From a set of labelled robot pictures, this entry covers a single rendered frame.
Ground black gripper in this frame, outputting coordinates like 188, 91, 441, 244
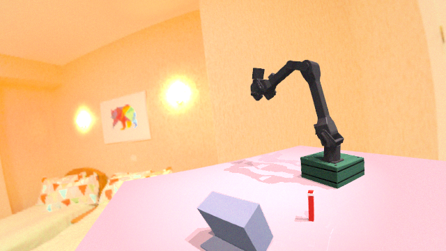
252, 73, 274, 101

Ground red square peg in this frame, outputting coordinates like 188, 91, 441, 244
307, 190, 314, 222

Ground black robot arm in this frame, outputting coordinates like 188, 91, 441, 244
250, 59, 344, 164

